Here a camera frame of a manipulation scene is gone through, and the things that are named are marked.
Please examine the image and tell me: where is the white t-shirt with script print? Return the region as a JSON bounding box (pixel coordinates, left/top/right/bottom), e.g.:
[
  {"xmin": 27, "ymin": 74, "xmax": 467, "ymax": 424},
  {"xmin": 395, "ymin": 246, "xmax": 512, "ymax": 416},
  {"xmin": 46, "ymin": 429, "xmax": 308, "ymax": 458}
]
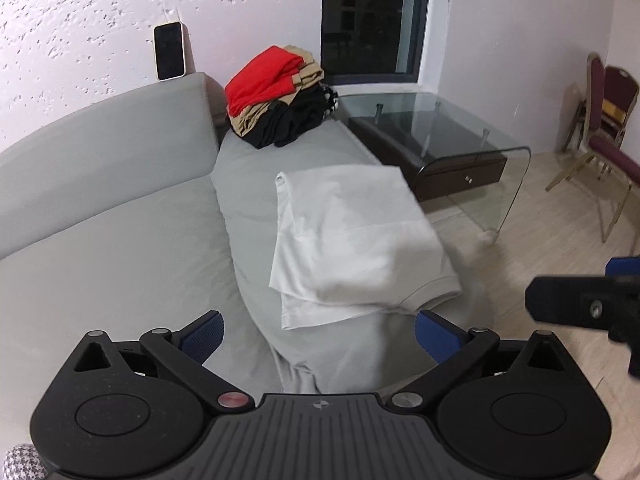
[{"xmin": 269, "ymin": 162, "xmax": 464, "ymax": 332}]

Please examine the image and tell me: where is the dark glass window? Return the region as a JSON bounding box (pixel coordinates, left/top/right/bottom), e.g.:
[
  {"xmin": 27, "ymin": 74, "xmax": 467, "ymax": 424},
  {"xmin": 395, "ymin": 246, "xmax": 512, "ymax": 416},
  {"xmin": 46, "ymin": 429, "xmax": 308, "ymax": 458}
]
[{"xmin": 320, "ymin": 0, "xmax": 432, "ymax": 85}]

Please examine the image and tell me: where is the pile of folded clothes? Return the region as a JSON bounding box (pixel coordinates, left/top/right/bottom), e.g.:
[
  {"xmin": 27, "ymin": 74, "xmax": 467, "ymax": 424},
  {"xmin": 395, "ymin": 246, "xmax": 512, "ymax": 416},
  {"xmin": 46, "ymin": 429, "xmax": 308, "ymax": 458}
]
[{"xmin": 227, "ymin": 45, "xmax": 326, "ymax": 139}]

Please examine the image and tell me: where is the folded red garment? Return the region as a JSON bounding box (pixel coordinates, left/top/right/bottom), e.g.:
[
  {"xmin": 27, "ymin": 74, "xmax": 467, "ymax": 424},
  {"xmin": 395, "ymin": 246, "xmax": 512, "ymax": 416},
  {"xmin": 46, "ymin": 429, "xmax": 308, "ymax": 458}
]
[{"xmin": 224, "ymin": 45, "xmax": 305, "ymax": 117}]

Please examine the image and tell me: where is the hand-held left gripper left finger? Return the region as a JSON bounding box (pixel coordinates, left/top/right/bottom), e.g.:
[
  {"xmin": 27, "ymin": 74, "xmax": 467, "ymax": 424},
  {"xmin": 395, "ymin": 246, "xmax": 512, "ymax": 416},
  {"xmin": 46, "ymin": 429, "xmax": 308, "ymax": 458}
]
[{"xmin": 67, "ymin": 311, "xmax": 253, "ymax": 413}]

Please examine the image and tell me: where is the folded black garment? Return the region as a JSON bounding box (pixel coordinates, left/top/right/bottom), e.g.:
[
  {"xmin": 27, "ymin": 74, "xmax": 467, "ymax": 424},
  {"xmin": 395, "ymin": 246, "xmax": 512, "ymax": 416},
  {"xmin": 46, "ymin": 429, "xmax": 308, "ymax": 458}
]
[{"xmin": 244, "ymin": 84, "xmax": 335, "ymax": 150}]

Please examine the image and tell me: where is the dark wooden drawer unit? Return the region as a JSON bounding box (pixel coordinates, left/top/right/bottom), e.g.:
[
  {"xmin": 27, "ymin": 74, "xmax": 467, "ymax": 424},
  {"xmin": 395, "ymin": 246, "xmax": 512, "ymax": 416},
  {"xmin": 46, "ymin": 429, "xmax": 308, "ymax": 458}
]
[{"xmin": 348, "ymin": 115, "xmax": 509, "ymax": 202}]

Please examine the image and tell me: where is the smartphone with white case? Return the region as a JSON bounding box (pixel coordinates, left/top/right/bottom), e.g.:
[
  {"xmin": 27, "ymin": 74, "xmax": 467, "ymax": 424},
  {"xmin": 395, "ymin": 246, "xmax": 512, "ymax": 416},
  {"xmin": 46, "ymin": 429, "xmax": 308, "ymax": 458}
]
[{"xmin": 152, "ymin": 20, "xmax": 187, "ymax": 82}]

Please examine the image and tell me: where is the maroon chair with gold frame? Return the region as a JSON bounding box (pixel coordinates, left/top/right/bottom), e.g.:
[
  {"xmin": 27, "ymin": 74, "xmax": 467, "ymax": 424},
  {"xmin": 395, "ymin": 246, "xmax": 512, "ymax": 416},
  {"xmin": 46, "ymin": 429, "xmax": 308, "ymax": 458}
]
[
  {"xmin": 565, "ymin": 52, "xmax": 628, "ymax": 153},
  {"xmin": 545, "ymin": 64, "xmax": 640, "ymax": 257}
]

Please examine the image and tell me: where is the grey sofa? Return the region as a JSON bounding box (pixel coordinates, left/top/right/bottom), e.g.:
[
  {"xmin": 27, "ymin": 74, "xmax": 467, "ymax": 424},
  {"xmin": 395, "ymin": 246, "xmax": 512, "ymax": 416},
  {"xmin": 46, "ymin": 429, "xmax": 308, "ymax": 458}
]
[{"xmin": 0, "ymin": 72, "xmax": 496, "ymax": 396}]

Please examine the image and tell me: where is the black and white checkered garment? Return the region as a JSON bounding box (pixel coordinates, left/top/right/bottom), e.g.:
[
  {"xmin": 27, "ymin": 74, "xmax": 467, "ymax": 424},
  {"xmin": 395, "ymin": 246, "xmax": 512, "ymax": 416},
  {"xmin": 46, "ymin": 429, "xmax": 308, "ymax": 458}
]
[{"xmin": 320, "ymin": 85, "xmax": 342, "ymax": 124}]

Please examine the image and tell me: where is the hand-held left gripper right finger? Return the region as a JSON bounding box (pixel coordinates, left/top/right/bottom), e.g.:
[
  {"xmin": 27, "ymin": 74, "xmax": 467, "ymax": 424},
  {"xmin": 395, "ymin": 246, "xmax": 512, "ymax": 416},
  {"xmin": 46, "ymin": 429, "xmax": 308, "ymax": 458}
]
[{"xmin": 387, "ymin": 310, "xmax": 572, "ymax": 411}]

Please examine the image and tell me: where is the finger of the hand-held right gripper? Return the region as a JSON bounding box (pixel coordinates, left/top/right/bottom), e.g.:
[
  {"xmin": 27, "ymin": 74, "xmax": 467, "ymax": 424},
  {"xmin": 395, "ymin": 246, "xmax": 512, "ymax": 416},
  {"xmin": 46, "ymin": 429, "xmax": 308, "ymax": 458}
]
[
  {"xmin": 605, "ymin": 257, "xmax": 640, "ymax": 277},
  {"xmin": 525, "ymin": 273, "xmax": 640, "ymax": 332}
]

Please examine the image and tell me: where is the curved glass coffee table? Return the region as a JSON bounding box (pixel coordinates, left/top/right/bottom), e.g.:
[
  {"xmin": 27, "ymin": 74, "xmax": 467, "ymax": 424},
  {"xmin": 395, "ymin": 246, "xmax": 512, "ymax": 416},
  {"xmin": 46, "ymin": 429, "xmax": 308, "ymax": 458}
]
[{"xmin": 334, "ymin": 91, "xmax": 532, "ymax": 247}]

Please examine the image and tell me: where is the checkered cloth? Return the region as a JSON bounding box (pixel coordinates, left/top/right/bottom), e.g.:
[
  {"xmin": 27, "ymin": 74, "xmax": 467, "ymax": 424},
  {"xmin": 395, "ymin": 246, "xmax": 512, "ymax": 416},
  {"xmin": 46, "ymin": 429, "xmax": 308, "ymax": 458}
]
[{"xmin": 2, "ymin": 443, "xmax": 52, "ymax": 480}]

